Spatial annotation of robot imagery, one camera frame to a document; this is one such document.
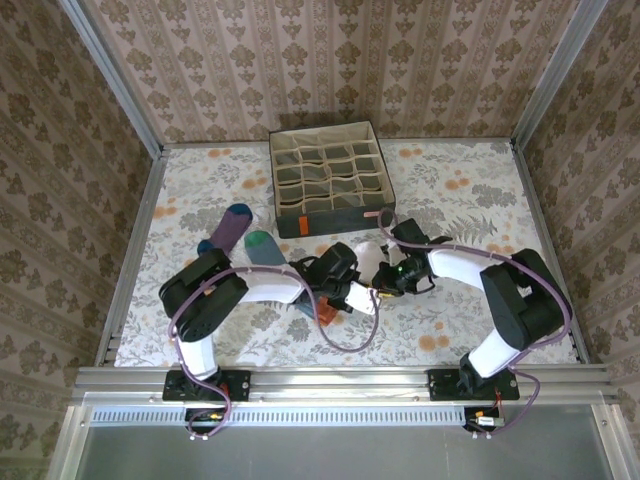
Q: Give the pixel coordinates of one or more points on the white sock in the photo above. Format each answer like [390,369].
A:
[369,260]

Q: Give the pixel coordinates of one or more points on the dark fabric sock organizer box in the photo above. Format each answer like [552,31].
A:
[325,222]

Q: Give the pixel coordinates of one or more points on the grey sock with orange cuff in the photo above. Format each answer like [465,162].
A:
[267,252]

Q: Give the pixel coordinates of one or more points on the purple sock with teal toe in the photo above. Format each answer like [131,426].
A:
[229,230]

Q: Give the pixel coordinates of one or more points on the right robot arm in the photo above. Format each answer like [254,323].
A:
[520,300]

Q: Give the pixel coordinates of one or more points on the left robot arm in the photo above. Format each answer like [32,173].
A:
[200,300]

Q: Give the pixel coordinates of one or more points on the floral tablecloth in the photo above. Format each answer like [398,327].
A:
[400,325]

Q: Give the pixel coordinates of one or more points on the grey metal panel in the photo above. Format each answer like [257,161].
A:
[340,455]

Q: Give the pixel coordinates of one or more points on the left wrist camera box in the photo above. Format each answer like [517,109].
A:
[361,299]

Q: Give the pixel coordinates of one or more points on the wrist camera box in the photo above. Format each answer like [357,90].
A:
[392,252]
[361,299]

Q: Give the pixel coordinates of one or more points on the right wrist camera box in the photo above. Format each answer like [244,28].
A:
[392,252]

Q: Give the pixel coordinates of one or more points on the aluminium front rail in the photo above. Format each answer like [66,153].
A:
[340,382]

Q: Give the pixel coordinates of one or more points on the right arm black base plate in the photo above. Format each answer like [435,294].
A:
[440,387]

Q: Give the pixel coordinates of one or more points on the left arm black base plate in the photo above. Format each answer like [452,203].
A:
[240,385]

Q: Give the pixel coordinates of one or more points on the aluminium table side rail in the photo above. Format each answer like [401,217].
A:
[127,260]
[550,250]

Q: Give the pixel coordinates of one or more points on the black connector bracket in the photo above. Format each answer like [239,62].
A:
[200,417]
[480,419]

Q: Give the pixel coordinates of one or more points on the aluminium frame post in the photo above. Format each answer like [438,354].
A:
[560,70]
[112,80]

